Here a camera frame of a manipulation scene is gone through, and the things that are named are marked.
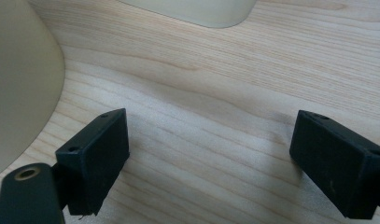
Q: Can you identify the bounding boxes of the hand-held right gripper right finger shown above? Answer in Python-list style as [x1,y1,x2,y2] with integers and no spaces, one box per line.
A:
[289,109,380,220]

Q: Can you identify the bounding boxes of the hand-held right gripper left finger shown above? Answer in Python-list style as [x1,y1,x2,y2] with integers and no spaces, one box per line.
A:
[55,107,131,217]

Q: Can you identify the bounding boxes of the cream round container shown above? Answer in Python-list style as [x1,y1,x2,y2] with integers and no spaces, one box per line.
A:
[0,0,66,181]

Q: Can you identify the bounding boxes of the cream rounded tray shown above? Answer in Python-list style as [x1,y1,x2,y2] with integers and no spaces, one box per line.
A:
[117,0,258,29]

